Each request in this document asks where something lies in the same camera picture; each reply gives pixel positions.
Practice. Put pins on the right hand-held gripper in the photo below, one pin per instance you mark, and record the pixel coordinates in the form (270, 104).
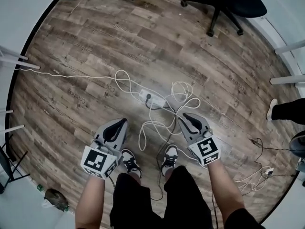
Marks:
(206, 150)

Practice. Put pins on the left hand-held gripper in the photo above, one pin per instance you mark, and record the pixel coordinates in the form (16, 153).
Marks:
(95, 161)

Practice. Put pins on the person's left forearm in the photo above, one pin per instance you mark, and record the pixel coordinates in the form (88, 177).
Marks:
(91, 199)

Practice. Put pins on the person's right forearm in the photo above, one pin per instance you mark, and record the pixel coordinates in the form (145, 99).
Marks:
(226, 190)

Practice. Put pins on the small white power strip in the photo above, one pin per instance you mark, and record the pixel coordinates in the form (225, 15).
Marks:
(268, 171)

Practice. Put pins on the person's left sneaker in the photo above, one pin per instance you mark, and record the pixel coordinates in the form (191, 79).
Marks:
(130, 162)

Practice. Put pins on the person's sneaker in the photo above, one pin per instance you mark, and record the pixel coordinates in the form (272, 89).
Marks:
(130, 162)
(169, 157)

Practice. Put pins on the person's right sneaker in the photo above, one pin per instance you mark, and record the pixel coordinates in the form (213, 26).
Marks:
(169, 157)

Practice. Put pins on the person's black clothes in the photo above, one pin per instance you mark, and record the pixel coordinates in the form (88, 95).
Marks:
(143, 204)

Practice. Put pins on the dark brown bag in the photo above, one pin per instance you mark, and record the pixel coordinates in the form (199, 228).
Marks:
(56, 199)

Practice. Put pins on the green bottle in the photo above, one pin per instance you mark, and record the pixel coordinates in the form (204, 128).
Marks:
(39, 187)

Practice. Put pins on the white plastic bag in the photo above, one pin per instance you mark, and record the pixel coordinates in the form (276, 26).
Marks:
(46, 203)

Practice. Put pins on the dark round bowl-shaped object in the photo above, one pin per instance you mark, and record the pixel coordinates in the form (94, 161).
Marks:
(297, 144)

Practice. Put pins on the small white table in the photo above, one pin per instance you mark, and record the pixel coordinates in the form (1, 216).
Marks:
(290, 80)

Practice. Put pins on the black folding chair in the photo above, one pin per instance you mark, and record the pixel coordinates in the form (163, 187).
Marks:
(6, 166)

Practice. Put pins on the grey device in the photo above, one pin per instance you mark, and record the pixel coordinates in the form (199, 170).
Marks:
(300, 173)

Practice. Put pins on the white table with bottles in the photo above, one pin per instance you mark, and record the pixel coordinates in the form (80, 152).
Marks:
(14, 62)

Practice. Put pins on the black mesh office chair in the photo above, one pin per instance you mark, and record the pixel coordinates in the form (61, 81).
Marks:
(240, 3)

